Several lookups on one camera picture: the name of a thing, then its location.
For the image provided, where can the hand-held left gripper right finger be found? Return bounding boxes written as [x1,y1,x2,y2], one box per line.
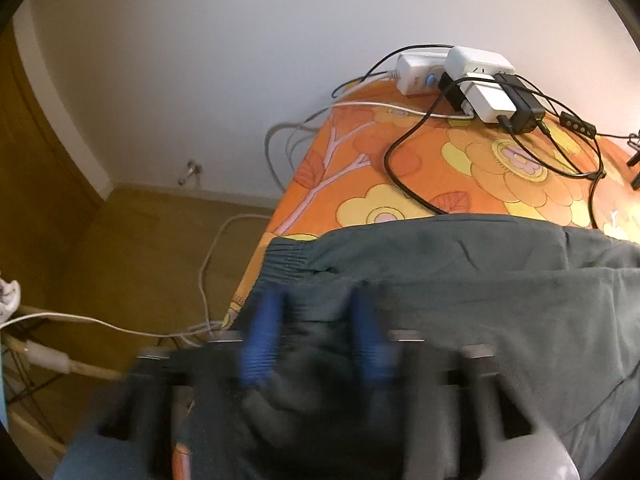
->
[349,286,547,480]

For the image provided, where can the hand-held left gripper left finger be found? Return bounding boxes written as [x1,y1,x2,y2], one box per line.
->
[95,285,292,480]

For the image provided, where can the dark green pants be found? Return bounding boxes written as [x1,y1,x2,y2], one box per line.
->
[52,212,640,480]

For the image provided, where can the wooden rack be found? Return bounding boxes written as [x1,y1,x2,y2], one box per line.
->
[0,305,126,456]

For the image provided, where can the metal door stop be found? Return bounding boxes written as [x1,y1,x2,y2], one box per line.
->
[177,160,201,186]

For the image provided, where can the orange floral bedsheet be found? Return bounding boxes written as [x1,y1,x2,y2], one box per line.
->
[170,77,640,480]

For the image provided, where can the black plug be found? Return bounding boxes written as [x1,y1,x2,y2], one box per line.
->
[440,72,473,113]

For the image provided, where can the small white plug adapter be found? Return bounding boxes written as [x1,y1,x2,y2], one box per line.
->
[462,77,518,123]

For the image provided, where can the white power strip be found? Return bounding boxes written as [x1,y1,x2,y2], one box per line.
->
[397,51,451,96]

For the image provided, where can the wooden door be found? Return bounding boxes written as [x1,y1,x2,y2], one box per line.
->
[0,20,108,311]

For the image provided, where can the black power adapter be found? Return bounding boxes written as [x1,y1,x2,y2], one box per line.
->
[495,74,548,133]

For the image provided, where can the large white power adapter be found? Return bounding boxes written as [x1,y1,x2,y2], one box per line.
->
[444,46,516,78]

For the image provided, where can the white floor cable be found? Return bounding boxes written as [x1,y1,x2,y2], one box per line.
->
[199,214,273,346]

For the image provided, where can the white cable with inline adapter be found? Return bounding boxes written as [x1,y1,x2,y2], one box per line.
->
[0,312,221,373]

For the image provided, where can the grey hanging cable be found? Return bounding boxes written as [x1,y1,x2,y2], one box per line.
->
[264,107,331,196]

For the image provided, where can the thin white cable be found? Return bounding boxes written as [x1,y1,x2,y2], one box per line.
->
[332,101,473,121]

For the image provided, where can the thin black cable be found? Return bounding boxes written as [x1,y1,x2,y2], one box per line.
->
[332,44,453,98]

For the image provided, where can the black adapter cable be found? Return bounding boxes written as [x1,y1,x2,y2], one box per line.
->
[505,80,608,231]

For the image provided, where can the black inline cable controller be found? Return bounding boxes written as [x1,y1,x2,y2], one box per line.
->
[560,111,597,137]

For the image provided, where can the black camera cable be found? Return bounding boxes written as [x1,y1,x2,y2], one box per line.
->
[612,129,640,188]

